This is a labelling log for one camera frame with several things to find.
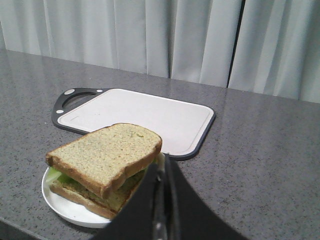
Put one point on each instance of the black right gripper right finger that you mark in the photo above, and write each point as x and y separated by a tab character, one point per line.
189	218

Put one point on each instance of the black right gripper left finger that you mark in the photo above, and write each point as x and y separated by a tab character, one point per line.
142	217

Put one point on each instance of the green lettuce leaf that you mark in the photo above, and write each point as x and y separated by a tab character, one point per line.
108	178

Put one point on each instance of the bread slice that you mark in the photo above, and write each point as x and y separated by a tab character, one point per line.
114	138
108	208

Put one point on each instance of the white round plate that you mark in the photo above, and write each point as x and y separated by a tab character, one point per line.
70	211

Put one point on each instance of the white cutting board grey rim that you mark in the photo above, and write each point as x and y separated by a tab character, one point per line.
182	125

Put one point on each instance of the grey-white curtain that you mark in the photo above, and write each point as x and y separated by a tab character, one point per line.
264	46

